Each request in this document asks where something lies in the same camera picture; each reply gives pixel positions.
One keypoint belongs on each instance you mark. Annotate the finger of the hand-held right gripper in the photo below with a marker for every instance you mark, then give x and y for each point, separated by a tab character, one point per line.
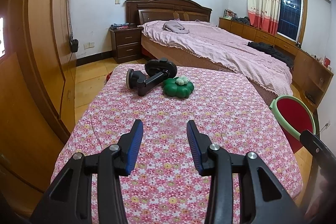
315	146

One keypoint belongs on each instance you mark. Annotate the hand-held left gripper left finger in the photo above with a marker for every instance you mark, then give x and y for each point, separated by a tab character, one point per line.
134	150

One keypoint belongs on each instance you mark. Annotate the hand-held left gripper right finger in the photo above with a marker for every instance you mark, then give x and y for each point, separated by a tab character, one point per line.
195	150

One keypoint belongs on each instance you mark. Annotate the red bucket with green rim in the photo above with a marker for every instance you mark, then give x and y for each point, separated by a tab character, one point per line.
291	113

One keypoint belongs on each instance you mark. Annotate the pink floral blanket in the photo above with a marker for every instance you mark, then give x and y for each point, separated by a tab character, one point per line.
170	108

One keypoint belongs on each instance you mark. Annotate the black shelf item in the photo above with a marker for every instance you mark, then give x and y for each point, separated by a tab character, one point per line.
309	96

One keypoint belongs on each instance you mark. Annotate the green lotus leaf ornament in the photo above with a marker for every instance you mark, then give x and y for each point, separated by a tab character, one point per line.
173	90

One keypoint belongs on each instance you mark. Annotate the black phone holder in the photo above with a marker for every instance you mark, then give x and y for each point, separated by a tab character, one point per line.
149	81

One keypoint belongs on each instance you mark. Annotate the low wooden cabinet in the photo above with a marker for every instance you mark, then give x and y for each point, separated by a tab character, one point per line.
307	66

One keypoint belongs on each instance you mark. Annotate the red cup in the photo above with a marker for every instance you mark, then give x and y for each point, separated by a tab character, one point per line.
327	61

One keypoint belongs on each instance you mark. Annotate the pink checked bedspread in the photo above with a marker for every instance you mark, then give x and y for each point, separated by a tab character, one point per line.
223	50

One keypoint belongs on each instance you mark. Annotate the black clothes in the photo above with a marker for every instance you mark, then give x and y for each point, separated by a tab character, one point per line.
270	52

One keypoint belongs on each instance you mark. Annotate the dark wooden nightstand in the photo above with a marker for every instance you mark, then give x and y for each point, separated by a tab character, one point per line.
126	43

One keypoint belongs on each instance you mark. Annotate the grey folded cloth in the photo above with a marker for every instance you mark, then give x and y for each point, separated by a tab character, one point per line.
176	27

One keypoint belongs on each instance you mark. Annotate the stack of folded items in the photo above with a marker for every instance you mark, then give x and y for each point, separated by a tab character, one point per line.
119	26

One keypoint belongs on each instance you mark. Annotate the wooden framed window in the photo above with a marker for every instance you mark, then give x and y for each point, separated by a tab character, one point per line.
288	14

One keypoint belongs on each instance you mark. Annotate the dark clothes pile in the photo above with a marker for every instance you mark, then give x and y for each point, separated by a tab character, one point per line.
241	20

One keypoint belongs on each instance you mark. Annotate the small photo frames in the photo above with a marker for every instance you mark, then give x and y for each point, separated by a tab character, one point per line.
229	14

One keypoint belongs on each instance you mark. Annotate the dark wooden bed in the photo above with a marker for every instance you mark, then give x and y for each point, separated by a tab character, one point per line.
168	3

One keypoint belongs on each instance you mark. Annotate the cream and red curtain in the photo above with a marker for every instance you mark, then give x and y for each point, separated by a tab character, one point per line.
263	3

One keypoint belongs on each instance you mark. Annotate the wooden wardrobe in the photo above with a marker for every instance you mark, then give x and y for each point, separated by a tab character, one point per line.
34	29

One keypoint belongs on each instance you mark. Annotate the double white wall socket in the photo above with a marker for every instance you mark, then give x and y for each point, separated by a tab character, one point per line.
89	45

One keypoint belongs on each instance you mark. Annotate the black wall charger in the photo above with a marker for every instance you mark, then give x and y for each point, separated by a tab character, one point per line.
74	45

